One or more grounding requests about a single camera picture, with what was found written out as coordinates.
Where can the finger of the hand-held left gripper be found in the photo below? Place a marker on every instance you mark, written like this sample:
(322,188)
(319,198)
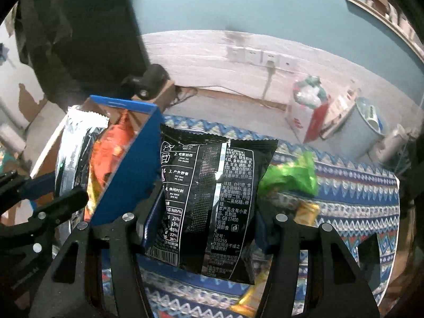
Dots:
(39,184)
(66,202)

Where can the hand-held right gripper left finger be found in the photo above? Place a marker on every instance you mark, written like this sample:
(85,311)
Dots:
(150,218)

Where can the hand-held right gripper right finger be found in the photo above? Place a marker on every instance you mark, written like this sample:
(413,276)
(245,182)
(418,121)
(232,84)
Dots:
(265,235)

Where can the blue cardboard box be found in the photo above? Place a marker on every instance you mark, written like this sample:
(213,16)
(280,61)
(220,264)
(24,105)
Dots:
(132,172)

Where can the silver foil snack packet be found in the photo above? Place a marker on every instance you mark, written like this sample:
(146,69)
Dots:
(73,145)

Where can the black snack packet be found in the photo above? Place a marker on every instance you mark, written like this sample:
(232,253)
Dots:
(205,188)

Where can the red orange snack packet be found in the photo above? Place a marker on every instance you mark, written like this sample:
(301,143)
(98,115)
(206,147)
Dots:
(112,145)

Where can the long yellow snack packet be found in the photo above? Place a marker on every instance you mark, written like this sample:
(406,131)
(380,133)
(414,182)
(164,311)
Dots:
(306,213)

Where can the blue patterned tablecloth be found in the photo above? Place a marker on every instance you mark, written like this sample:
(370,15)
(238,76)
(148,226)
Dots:
(347,188)

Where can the red white carton box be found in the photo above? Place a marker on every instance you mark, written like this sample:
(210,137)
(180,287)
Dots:
(311,122)

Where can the small brown cardboard box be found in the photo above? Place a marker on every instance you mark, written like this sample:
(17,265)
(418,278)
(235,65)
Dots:
(164,94)

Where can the pale blue bucket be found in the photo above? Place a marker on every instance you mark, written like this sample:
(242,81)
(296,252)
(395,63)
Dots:
(361,132)

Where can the flattened white cardboard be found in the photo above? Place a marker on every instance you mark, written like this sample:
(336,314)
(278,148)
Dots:
(341,109)

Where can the clear plastic waste bag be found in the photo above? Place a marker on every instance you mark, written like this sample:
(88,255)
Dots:
(309,91)

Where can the white kettle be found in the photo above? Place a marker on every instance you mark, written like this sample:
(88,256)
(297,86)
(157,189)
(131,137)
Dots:
(396,142)

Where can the large black screen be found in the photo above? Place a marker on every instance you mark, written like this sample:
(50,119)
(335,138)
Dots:
(92,29)

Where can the black camera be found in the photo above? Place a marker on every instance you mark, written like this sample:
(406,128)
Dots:
(149,79)

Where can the wooden wall shelf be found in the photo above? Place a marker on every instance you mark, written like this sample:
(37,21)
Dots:
(391,20)

